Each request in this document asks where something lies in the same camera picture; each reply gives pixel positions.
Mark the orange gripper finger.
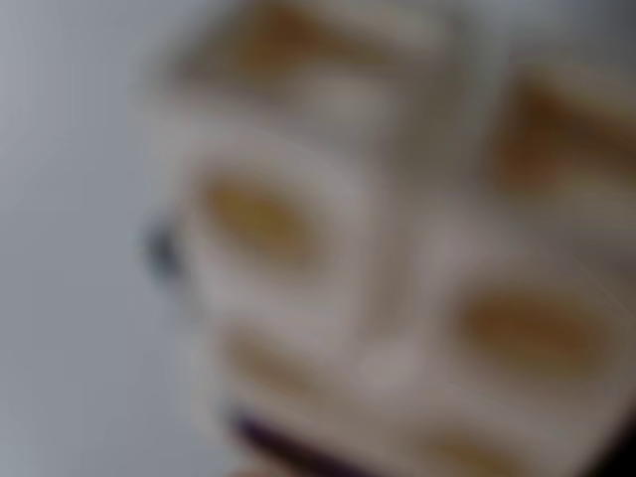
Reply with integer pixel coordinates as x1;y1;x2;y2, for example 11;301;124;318
232;464;285;477

